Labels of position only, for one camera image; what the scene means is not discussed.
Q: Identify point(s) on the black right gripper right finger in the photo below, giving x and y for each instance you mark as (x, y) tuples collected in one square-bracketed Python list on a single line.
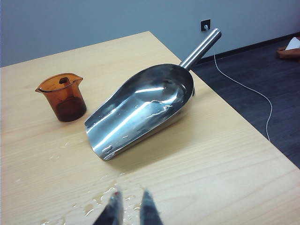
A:
[(150, 211)]

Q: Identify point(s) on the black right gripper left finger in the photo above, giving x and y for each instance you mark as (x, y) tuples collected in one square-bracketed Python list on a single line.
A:
[(112, 211)]

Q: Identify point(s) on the amber measuring cup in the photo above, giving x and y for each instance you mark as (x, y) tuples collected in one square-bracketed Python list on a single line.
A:
[(68, 103)]

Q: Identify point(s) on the stainless steel ice scoop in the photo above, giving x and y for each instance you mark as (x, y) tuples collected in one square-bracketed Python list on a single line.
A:
[(140, 110)]

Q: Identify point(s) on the orange object on floor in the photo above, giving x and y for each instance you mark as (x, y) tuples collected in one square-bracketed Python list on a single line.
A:
[(288, 55)]

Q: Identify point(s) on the white paper sheet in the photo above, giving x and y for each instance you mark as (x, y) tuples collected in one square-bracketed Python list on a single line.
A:
[(294, 44)]

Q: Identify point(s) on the dark wall socket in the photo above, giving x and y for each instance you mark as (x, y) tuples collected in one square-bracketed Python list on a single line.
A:
[(205, 25)]

